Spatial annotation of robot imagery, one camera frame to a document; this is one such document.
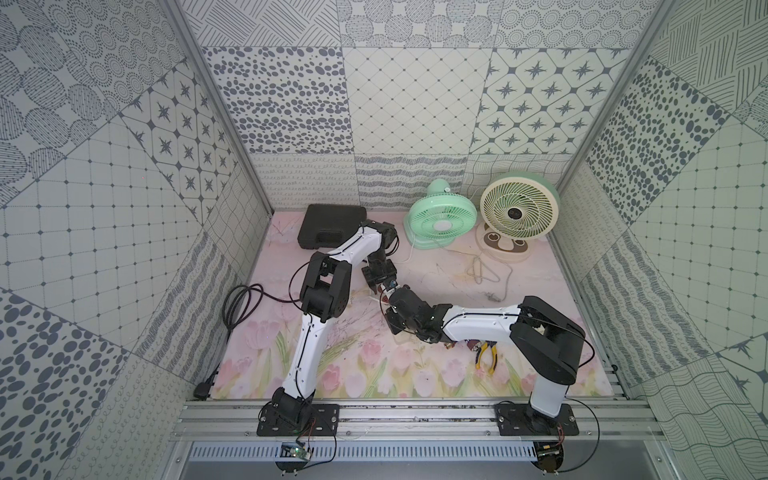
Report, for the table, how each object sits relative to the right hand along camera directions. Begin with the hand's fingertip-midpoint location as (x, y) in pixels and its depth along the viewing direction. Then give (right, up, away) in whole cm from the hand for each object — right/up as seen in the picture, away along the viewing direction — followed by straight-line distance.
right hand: (393, 310), depth 90 cm
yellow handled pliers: (+25, -11, -6) cm, 28 cm away
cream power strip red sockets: (-2, +7, -10) cm, 12 cm away
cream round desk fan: (+38, +32, -1) cm, 49 cm away
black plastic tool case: (-24, +27, +18) cm, 41 cm away
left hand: (-3, +6, +9) cm, 11 cm away
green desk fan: (+13, +28, +1) cm, 31 cm away
